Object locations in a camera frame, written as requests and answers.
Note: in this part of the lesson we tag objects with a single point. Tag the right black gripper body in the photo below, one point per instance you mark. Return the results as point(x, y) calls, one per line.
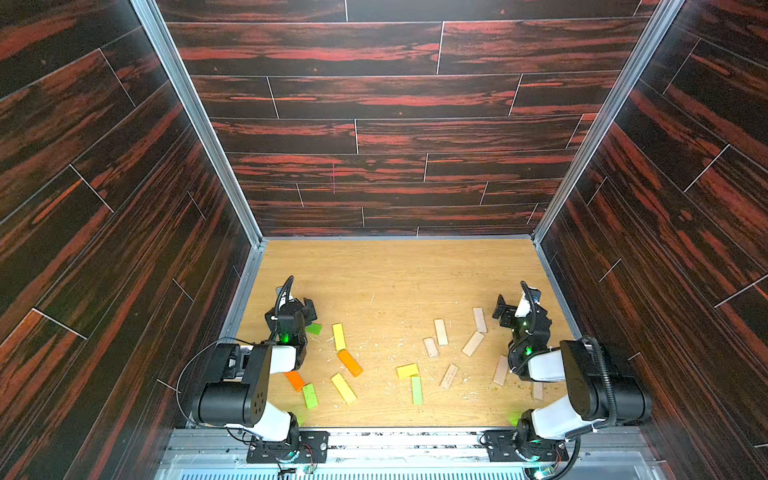
point(522, 312)

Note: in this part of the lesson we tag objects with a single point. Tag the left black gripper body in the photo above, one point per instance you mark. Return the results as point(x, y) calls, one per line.
point(306, 314)

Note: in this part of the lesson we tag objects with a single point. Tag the natural wood block neck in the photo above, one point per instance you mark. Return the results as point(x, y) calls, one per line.
point(441, 332)
point(480, 322)

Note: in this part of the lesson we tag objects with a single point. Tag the natural wood block diagonal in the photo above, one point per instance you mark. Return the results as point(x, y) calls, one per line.
point(473, 343)

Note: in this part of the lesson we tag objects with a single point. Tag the natural wood block neck top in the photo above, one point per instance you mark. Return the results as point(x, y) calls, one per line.
point(441, 332)

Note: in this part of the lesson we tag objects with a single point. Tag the short natural wood block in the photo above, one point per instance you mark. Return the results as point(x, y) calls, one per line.
point(431, 347)

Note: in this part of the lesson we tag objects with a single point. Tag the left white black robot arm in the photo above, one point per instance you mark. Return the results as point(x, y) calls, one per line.
point(234, 390)

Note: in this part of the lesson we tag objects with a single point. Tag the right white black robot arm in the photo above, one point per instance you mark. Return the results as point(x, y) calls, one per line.
point(600, 393)

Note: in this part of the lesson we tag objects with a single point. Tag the small green block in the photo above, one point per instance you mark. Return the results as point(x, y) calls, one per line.
point(314, 329)

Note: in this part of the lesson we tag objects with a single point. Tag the yellow block upper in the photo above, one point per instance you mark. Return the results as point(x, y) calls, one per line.
point(339, 337)

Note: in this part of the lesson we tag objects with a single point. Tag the orange block lower left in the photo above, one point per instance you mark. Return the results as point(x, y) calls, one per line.
point(295, 380)

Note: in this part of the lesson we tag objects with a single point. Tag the orange block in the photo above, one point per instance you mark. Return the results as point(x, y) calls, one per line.
point(295, 380)
point(350, 362)

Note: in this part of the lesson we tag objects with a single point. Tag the orange block centre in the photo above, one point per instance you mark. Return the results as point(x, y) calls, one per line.
point(350, 362)

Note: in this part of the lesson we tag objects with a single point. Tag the light green block left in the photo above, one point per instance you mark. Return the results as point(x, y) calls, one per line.
point(310, 396)

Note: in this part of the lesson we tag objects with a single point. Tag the light green block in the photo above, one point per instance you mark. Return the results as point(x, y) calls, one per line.
point(310, 396)
point(417, 390)

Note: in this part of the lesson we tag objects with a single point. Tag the yellow block lower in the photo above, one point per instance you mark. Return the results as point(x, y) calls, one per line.
point(343, 388)

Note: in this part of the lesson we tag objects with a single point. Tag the natural wood block printed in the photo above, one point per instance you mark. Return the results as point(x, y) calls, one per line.
point(449, 376)

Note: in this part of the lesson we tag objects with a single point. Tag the light green block centre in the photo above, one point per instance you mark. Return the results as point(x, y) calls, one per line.
point(417, 390)

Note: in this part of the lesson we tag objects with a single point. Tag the short yellow block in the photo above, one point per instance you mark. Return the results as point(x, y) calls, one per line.
point(406, 371)

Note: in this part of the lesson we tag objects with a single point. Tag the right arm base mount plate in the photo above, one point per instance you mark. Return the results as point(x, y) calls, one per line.
point(513, 446)

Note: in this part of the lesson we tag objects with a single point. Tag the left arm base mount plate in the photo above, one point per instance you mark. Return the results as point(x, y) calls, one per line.
point(301, 447)

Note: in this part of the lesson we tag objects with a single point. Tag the aluminium front rail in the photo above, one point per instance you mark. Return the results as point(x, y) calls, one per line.
point(408, 453)

